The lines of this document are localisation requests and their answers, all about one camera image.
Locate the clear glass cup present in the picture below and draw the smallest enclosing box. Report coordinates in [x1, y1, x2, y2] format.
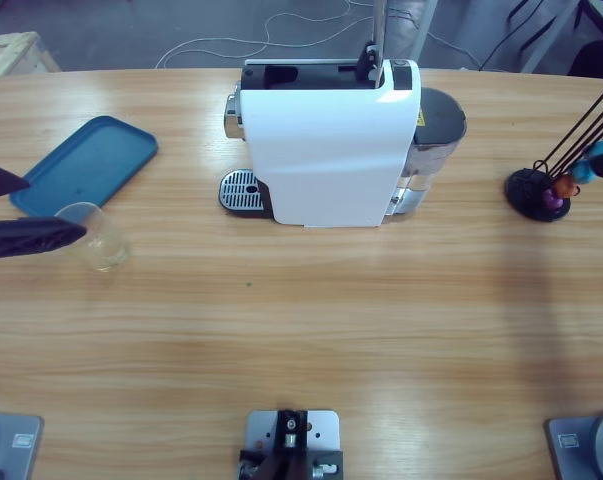
[54, 201, 131, 274]

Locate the silver coffee machine lever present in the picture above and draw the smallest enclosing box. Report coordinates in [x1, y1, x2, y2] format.
[356, 0, 388, 90]

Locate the orange coffee capsule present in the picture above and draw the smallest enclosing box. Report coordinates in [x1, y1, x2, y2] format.
[553, 175, 580, 199]

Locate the white capsule coffee machine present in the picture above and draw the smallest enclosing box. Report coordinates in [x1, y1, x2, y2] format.
[218, 58, 468, 230]

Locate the black capsule holder with rods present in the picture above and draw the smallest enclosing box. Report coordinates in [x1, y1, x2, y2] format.
[504, 82, 603, 223]

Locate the blue rectangular plastic tray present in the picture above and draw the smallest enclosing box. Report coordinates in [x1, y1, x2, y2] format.
[9, 115, 160, 221]

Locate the black chair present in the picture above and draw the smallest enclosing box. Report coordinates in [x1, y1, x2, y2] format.
[569, 38, 603, 81]

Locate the light wooden crate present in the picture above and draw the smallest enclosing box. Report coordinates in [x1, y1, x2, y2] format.
[0, 31, 62, 80]

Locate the clear water tank black lid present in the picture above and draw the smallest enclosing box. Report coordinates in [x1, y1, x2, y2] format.
[384, 87, 468, 224]

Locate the black metal grid drip tray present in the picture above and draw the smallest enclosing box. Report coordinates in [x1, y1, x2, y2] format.
[218, 169, 275, 220]

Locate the white slanted metal post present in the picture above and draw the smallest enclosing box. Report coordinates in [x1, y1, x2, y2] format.
[523, 0, 580, 74]

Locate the black floor cable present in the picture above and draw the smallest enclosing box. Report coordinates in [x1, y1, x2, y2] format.
[480, 9, 557, 71]

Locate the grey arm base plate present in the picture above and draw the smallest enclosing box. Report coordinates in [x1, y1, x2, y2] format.
[544, 410, 603, 480]
[0, 410, 46, 480]

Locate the white upright metal post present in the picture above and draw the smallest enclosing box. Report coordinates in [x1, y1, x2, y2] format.
[409, 0, 440, 64]

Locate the white floor cable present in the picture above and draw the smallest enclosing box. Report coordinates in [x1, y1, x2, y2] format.
[154, 0, 482, 71]

